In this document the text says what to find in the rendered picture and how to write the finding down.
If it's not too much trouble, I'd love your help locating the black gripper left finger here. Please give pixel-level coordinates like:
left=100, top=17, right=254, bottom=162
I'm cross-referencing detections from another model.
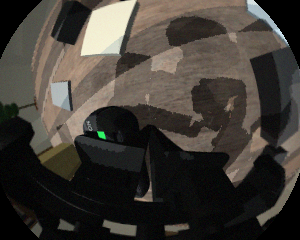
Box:
left=74, top=125, right=153, bottom=196

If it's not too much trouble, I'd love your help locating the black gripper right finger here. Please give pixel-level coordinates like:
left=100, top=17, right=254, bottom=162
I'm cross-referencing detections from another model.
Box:
left=149, top=125, right=230, bottom=203

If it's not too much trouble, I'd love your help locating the dark grey controller unit with green rocker switches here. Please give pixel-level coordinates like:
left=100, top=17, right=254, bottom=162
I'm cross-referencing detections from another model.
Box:
left=83, top=105, right=150, bottom=199

